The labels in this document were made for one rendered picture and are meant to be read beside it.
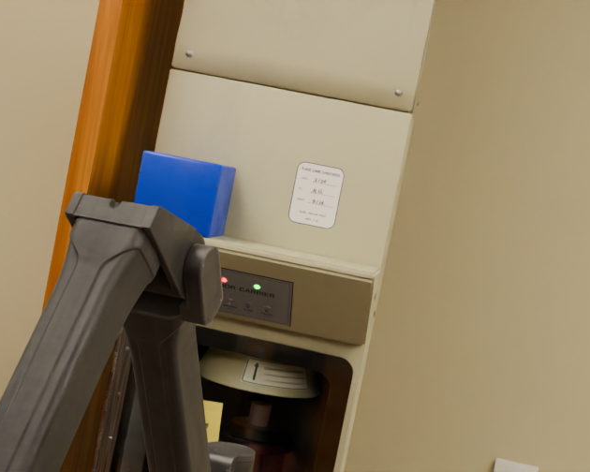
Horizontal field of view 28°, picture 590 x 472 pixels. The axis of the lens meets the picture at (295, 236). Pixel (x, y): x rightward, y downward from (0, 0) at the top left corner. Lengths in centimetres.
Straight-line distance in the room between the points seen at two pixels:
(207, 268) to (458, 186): 99
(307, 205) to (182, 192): 18
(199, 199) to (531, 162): 69
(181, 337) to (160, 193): 42
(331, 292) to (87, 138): 36
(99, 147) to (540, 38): 79
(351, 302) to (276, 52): 34
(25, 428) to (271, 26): 81
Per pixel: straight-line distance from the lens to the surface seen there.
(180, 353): 105
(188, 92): 154
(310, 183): 151
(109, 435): 158
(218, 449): 130
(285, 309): 146
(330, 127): 151
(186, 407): 109
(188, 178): 142
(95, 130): 148
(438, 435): 197
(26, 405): 86
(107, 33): 148
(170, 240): 95
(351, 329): 147
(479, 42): 195
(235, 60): 153
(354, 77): 151
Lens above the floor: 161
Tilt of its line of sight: 3 degrees down
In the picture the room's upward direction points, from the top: 11 degrees clockwise
